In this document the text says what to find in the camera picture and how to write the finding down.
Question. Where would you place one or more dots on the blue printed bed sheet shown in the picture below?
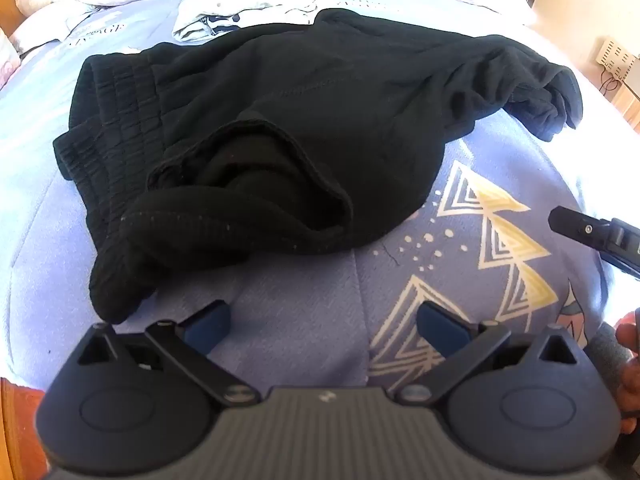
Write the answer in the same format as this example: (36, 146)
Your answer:
(300, 300)

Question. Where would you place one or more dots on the white slotted device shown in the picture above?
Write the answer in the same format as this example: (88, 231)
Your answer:
(617, 57)

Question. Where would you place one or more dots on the light grey folded garment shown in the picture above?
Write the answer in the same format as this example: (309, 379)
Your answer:
(210, 15)

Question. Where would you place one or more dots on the wooden bed frame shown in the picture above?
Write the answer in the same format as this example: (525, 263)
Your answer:
(20, 430)

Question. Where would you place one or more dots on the black pants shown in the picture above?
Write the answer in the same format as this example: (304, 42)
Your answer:
(300, 125)

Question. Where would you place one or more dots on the person's right hand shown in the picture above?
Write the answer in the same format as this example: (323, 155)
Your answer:
(631, 345)

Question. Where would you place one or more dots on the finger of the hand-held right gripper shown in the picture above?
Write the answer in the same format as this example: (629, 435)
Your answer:
(590, 230)

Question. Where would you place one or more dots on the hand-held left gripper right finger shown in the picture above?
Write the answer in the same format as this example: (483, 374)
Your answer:
(440, 330)

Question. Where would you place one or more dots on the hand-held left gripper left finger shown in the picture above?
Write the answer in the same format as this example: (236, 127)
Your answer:
(210, 327)

